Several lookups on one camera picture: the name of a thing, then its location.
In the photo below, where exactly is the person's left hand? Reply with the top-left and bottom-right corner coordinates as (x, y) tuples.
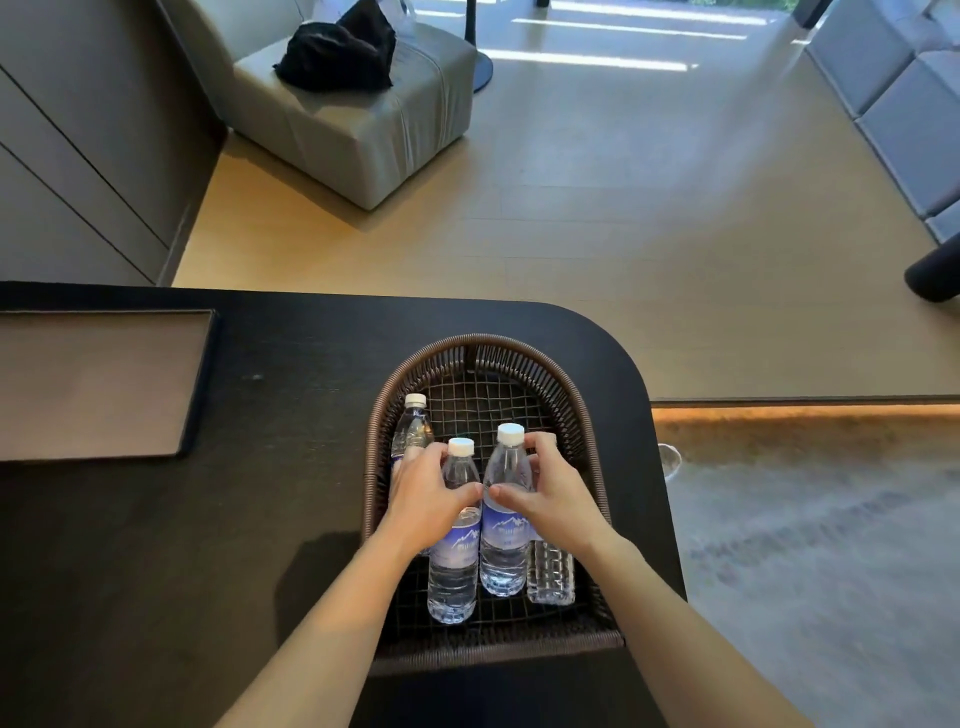
(378, 442), (486, 561)

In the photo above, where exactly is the person's right hand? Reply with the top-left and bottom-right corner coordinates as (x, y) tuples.
(487, 431), (618, 561)

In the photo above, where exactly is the clear water bottle blue label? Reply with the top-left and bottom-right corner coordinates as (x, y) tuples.
(388, 393), (437, 558)
(479, 423), (537, 598)
(525, 536), (578, 608)
(426, 438), (483, 626)

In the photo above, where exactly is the person's left forearm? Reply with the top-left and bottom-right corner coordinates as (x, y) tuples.
(213, 525), (426, 728)

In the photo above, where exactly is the person's right forearm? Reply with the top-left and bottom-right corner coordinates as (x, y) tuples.
(577, 528), (816, 728)

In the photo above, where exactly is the brown woven basket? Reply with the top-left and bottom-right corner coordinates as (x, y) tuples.
(361, 333), (627, 678)

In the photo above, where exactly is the grey rug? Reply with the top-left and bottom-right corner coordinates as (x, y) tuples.
(651, 423), (960, 728)

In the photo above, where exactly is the grey upholstered armchair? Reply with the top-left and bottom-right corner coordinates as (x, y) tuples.
(159, 0), (480, 212)

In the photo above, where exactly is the black floor lamp stand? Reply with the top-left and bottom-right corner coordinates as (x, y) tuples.
(464, 0), (495, 96)

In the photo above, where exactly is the black bag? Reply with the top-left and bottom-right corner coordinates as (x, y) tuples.
(273, 0), (398, 93)

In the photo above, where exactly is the black round stool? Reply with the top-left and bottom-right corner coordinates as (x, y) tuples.
(904, 231), (960, 304)

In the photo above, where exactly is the grey panelled cabinet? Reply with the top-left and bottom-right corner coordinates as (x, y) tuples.
(0, 0), (228, 288)

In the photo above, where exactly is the grey sofa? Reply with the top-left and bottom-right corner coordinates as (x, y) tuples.
(805, 0), (960, 246)

